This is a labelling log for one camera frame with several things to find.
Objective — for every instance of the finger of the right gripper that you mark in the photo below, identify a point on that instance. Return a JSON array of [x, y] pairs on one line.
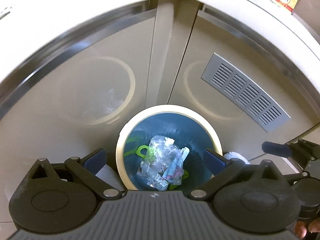
[[276, 149]]

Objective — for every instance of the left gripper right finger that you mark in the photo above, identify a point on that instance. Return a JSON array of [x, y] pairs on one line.
[[224, 172]]

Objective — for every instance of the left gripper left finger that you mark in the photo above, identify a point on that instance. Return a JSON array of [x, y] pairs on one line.
[[84, 170]]

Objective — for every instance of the clear plastic bag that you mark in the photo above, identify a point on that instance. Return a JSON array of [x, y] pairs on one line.
[[151, 172]]

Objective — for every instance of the green plastic ring tag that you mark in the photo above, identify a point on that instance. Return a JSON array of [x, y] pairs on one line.
[[145, 152]]

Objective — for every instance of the cream round trash bin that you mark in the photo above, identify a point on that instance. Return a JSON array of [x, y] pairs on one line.
[[150, 112]]

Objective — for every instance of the person's hand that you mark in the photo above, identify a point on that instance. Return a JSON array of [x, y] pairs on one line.
[[301, 228]]

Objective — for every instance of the blue bin liner bag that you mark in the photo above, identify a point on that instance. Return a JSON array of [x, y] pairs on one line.
[[186, 133]]

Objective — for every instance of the grey cabinet vent grille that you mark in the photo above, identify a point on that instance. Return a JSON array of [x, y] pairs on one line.
[[245, 93]]

